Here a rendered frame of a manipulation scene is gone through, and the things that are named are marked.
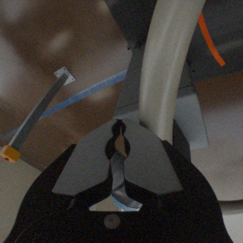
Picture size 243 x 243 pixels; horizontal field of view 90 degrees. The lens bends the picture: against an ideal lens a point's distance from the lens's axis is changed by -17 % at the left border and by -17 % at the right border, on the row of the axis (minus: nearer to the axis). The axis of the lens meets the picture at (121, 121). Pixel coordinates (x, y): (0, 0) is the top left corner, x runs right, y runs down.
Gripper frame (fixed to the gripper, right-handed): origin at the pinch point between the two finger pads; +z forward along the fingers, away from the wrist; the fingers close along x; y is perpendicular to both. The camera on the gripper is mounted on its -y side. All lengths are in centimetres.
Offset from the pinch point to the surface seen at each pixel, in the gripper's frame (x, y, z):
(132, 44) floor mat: 8, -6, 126
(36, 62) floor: -103, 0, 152
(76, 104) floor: -70, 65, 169
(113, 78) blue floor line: -13, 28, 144
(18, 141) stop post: -85, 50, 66
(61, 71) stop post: -72, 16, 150
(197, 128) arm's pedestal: 33, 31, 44
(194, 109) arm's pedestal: 28, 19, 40
